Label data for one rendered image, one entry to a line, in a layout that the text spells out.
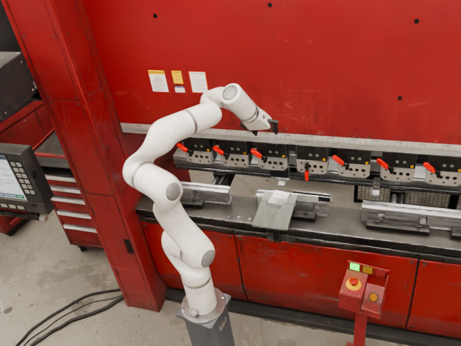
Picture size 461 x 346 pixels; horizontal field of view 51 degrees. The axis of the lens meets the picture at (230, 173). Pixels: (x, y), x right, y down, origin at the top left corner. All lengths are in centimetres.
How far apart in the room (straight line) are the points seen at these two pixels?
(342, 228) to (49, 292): 226
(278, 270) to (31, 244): 227
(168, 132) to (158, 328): 206
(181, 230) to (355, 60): 99
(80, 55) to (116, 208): 89
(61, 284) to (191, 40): 231
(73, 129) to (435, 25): 170
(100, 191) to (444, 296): 192
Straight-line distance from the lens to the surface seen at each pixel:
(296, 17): 203
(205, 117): 160
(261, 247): 272
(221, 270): 299
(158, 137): 150
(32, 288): 397
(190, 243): 174
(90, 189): 276
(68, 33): 230
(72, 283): 385
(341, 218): 261
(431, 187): 279
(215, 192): 269
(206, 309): 206
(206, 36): 217
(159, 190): 149
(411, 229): 256
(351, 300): 243
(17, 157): 227
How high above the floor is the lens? 269
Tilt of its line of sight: 38 degrees down
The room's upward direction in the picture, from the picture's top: 9 degrees counter-clockwise
